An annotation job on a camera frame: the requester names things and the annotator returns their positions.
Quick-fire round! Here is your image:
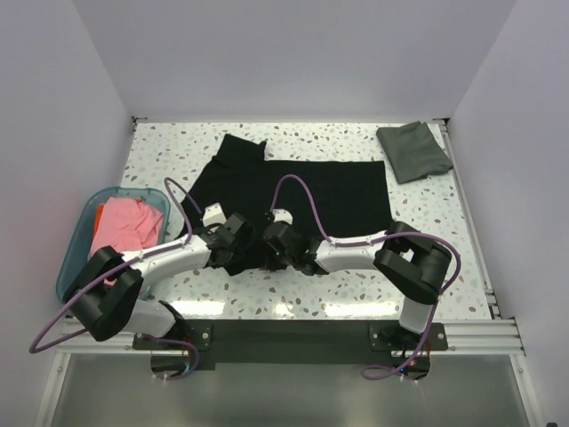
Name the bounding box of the black t shirt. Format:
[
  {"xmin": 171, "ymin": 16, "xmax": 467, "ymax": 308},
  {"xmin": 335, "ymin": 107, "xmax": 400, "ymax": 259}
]
[{"xmin": 182, "ymin": 134, "xmax": 393, "ymax": 276}]

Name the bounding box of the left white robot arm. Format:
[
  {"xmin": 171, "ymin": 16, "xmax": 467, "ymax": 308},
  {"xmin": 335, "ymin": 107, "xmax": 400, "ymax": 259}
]
[{"xmin": 64, "ymin": 213, "xmax": 255, "ymax": 349}]

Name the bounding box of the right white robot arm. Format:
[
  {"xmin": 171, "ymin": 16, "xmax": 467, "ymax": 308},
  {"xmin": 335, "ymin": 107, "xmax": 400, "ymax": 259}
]
[{"xmin": 263, "ymin": 222, "xmax": 453, "ymax": 350}]

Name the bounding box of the pink t shirt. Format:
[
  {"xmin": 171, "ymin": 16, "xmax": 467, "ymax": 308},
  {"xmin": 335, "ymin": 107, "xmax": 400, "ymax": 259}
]
[{"xmin": 89, "ymin": 197, "xmax": 164, "ymax": 256}]

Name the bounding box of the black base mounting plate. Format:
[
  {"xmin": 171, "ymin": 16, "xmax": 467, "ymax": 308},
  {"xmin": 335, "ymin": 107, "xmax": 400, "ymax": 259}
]
[{"xmin": 132, "ymin": 319, "xmax": 449, "ymax": 373}]

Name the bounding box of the orange garment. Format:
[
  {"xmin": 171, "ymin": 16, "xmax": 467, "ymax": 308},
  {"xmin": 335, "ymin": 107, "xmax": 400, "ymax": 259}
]
[{"xmin": 93, "ymin": 204, "xmax": 105, "ymax": 234}]

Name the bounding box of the folded grey t shirt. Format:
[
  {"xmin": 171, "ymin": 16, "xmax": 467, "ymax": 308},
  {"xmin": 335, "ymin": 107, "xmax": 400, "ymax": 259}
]
[{"xmin": 376, "ymin": 121, "xmax": 453, "ymax": 184}]

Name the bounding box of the teal plastic laundry basket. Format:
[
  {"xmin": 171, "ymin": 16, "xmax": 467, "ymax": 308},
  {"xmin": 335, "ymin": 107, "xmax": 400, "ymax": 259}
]
[{"xmin": 55, "ymin": 187, "xmax": 171, "ymax": 302}]

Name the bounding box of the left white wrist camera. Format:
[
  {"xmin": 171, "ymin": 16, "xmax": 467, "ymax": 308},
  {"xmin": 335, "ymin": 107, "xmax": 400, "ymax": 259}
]
[{"xmin": 202, "ymin": 203, "xmax": 227, "ymax": 227}]

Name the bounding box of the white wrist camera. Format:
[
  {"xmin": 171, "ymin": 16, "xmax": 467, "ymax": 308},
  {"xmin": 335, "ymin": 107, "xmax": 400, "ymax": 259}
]
[
  {"xmin": 271, "ymin": 209, "xmax": 293, "ymax": 225},
  {"xmin": 202, "ymin": 203, "xmax": 227, "ymax": 227}
]

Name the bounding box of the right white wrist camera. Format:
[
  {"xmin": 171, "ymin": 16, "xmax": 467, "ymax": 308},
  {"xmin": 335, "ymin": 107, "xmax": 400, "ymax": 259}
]
[{"xmin": 271, "ymin": 209, "xmax": 293, "ymax": 225}]

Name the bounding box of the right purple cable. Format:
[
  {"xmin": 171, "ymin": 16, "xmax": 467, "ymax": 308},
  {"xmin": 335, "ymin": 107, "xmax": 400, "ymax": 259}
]
[{"xmin": 269, "ymin": 173, "xmax": 462, "ymax": 382}]

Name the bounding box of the purple cable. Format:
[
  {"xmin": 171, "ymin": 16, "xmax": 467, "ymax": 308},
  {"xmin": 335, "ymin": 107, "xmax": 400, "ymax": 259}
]
[
  {"xmin": 28, "ymin": 176, "xmax": 210, "ymax": 379},
  {"xmin": 269, "ymin": 173, "xmax": 462, "ymax": 382}
]

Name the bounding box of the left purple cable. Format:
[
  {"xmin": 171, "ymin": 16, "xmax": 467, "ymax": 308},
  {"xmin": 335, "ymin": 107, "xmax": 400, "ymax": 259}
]
[{"xmin": 28, "ymin": 176, "xmax": 210, "ymax": 379}]

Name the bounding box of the aluminium frame rail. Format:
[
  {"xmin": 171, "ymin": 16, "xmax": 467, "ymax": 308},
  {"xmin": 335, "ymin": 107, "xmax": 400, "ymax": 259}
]
[{"xmin": 56, "ymin": 319, "xmax": 525, "ymax": 356}]

